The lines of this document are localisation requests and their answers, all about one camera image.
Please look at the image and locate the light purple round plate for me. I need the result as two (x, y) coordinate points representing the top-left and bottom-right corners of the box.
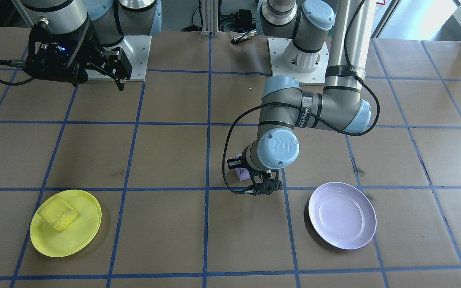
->
(308, 182), (377, 250)

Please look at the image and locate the purple sponge block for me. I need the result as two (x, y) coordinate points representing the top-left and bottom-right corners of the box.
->
(234, 153), (252, 181)

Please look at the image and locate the yellow sponge block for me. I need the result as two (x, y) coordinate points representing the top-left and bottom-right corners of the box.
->
(38, 197), (81, 232)

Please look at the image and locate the black adapter box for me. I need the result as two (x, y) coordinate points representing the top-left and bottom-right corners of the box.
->
(235, 10), (256, 29)

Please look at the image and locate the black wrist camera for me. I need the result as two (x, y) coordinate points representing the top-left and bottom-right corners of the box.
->
(249, 170), (283, 196)

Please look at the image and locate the slanted metal frame bar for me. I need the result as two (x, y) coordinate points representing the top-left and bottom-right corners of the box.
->
(371, 0), (400, 39)

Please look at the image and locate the yellow round plate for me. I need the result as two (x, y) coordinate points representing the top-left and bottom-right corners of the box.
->
(30, 189), (102, 258)

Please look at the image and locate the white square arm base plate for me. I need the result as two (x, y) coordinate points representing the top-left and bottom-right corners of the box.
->
(268, 37), (331, 86)
(86, 35), (152, 82)

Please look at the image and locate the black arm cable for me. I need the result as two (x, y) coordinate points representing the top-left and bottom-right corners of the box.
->
(222, 0), (380, 195)
(0, 59), (35, 86)

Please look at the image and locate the silver cable connector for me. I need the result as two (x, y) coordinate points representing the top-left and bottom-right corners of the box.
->
(232, 30), (257, 44)

